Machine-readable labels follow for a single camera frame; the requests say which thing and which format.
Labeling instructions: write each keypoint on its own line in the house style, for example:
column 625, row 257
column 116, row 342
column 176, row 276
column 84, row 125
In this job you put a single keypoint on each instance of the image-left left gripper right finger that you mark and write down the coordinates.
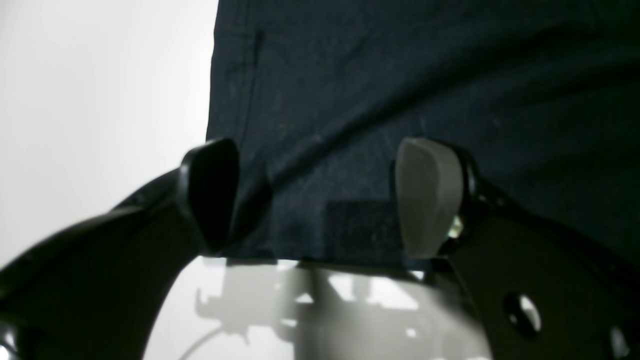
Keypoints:
column 542, row 290

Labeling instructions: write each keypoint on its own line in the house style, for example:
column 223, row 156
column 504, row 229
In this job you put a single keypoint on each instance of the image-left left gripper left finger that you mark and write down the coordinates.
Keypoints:
column 93, row 291

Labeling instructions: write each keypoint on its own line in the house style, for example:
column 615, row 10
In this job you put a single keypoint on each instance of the black T-shirt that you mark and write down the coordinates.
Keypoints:
column 318, row 95

